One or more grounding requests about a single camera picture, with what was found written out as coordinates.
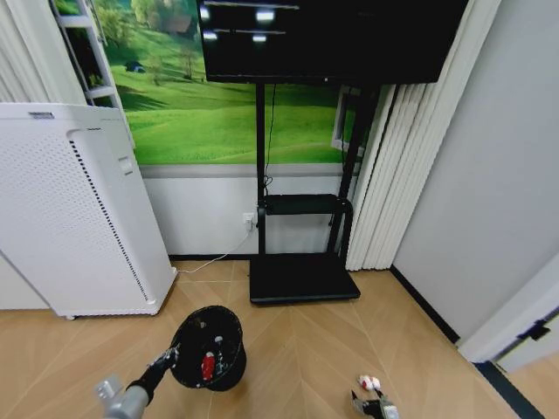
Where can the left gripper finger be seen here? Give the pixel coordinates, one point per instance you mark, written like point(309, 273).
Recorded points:
point(168, 363)
point(171, 350)

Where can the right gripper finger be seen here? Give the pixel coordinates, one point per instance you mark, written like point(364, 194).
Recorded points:
point(383, 398)
point(356, 399)

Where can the black round trash bin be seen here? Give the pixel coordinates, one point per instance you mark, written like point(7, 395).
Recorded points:
point(192, 331)

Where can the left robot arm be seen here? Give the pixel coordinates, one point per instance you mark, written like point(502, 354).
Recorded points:
point(126, 403)

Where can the white and red crumpled garbage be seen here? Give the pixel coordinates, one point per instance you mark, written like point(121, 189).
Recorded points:
point(368, 382)

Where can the black television floor stand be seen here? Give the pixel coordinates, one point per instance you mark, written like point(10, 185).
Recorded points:
point(301, 279)

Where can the black baseboard strip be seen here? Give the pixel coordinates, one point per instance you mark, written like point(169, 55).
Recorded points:
point(428, 305)

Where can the white door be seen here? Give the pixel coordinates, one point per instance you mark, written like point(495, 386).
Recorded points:
point(515, 314)

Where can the black door hinge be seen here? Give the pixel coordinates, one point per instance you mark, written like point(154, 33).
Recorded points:
point(535, 330)

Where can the white air purifier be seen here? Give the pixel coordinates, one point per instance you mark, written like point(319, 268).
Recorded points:
point(65, 209)

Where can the black stand shelf tray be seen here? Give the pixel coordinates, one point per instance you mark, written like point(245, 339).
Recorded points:
point(301, 204)

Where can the white pleated curtain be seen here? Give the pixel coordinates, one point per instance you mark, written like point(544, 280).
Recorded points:
point(393, 174)
point(30, 52)

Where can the black television screen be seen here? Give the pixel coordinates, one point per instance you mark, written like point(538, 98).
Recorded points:
point(332, 39)

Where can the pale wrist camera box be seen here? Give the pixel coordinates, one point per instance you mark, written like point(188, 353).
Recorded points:
point(390, 411)

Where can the white wall socket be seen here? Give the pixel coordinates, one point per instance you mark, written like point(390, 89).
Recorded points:
point(249, 221)

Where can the green meadow wall mural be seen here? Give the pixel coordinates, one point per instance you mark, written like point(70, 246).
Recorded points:
point(183, 109)

